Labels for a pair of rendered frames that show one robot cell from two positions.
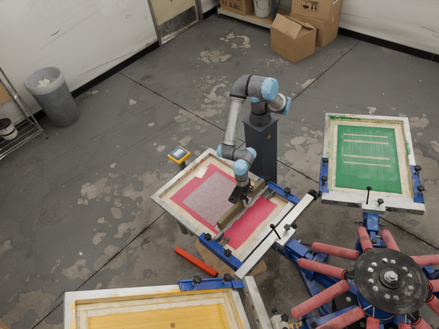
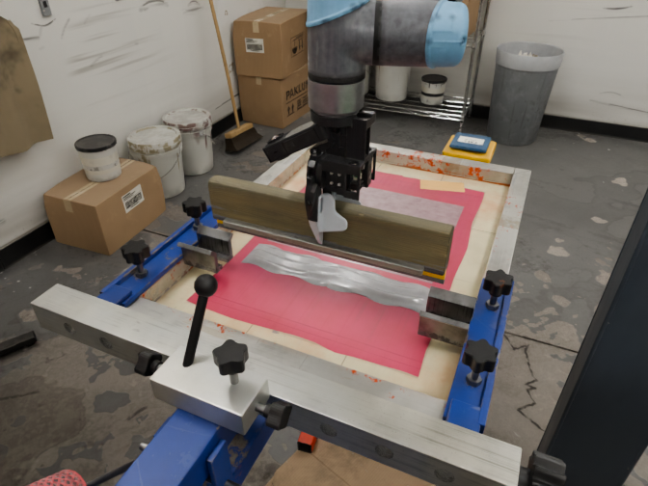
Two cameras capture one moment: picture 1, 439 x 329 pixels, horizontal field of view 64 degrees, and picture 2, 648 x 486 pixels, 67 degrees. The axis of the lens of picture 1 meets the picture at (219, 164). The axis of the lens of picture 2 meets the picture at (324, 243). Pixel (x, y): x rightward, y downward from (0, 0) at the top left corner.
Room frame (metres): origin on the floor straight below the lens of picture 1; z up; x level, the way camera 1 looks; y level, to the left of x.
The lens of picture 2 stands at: (0.93, -0.68, 1.52)
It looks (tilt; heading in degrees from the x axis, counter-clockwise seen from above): 35 degrees down; 63
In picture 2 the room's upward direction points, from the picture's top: straight up
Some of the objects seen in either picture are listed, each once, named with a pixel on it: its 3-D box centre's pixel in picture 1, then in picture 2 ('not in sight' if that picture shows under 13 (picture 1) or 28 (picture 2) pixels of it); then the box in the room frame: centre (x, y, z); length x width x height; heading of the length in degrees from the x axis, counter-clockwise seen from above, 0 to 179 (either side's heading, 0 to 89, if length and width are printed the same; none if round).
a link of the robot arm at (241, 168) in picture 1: (240, 170); (339, 31); (1.25, -0.11, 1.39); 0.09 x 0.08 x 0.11; 147
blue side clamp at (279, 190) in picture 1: (276, 191); (479, 353); (1.37, -0.34, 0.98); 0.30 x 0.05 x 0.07; 39
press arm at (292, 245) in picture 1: (292, 246); (186, 449); (0.94, -0.33, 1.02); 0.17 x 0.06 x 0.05; 39
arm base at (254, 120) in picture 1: (259, 113); not in sight; (1.84, -0.34, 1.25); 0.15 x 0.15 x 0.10
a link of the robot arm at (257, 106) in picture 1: (260, 100); not in sight; (1.84, -0.34, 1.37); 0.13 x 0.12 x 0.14; 57
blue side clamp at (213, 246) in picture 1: (219, 250); (175, 261); (1.02, 0.09, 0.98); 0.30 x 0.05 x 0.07; 39
